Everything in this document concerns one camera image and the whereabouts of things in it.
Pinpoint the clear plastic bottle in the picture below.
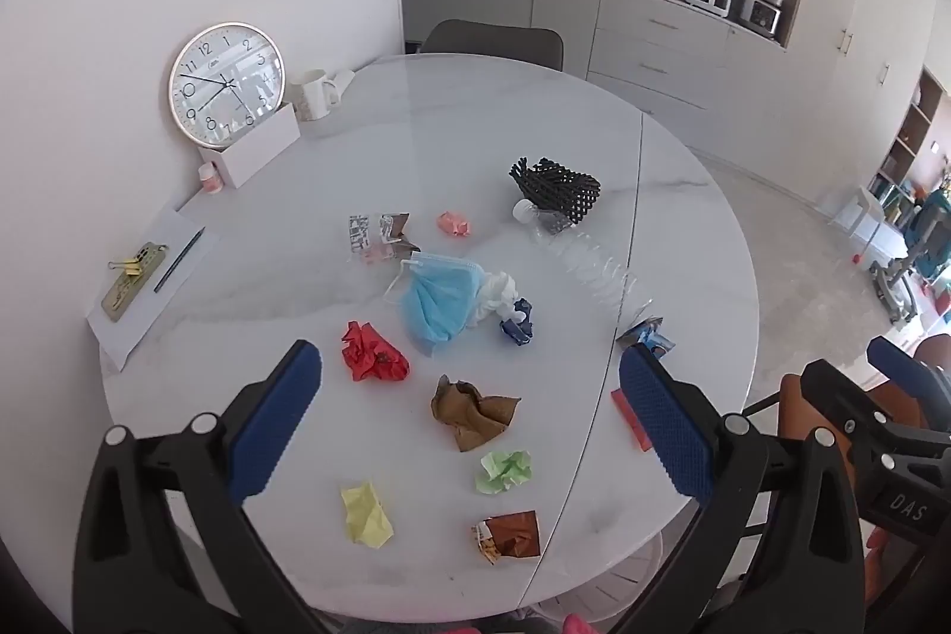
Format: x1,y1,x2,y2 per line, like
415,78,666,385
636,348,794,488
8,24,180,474
512,198,655,327

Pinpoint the yellow paper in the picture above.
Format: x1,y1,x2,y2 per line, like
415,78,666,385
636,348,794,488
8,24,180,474
340,482,395,550

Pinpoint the dark pencil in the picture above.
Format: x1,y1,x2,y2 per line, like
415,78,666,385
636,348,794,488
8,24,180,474
153,227,205,294

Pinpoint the red paper piece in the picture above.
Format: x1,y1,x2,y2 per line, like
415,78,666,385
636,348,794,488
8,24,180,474
610,387,655,453

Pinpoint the blue snack wrapper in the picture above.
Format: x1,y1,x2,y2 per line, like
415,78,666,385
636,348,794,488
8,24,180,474
615,314,677,357

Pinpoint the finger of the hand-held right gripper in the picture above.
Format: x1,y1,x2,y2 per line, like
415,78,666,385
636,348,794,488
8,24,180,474
801,358,931,451
867,335,951,428

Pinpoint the white patterned mug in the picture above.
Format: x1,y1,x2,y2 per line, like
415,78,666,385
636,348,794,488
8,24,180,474
288,70,343,122

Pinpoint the grey drawer cabinet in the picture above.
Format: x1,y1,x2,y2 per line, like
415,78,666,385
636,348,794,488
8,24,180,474
587,0,792,152

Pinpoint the black foam net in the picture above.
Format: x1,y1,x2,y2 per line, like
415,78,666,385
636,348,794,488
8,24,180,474
509,156,602,229

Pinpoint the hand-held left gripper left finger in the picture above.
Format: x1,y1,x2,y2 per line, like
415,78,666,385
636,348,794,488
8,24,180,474
72,339,328,634

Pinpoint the brown paper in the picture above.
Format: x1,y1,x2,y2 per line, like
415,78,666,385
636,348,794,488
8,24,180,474
431,374,522,453

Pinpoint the green paper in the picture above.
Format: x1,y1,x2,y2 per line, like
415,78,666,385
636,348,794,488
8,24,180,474
475,450,534,496

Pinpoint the white paper sheet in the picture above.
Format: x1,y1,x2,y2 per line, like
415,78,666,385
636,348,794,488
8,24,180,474
85,209,222,374

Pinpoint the white tissue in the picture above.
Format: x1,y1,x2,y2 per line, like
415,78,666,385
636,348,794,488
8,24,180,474
471,270,519,327

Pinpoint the blue face mask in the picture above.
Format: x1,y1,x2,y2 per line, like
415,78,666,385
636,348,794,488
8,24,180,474
382,254,486,359

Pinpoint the grey dining chair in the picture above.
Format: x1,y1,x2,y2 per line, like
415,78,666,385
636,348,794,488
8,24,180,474
420,19,566,72

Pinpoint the white rectangular box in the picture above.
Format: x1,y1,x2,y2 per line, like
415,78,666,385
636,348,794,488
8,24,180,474
199,100,302,190

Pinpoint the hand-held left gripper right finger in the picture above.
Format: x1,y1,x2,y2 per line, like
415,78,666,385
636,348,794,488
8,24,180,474
616,340,867,634

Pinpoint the round wall clock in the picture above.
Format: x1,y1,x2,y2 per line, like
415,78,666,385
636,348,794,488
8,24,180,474
168,21,288,147

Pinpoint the brown snack wrapper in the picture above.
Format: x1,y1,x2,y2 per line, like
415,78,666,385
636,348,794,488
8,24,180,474
471,510,540,563

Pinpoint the dark blue paper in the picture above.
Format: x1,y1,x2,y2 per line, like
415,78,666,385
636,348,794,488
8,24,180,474
499,298,536,347

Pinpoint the silver snack wrapper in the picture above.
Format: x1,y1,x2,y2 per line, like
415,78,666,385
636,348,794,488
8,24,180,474
348,212,421,266

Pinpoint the silver toaster oven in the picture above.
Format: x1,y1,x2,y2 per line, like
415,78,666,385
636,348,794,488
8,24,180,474
738,0,785,37

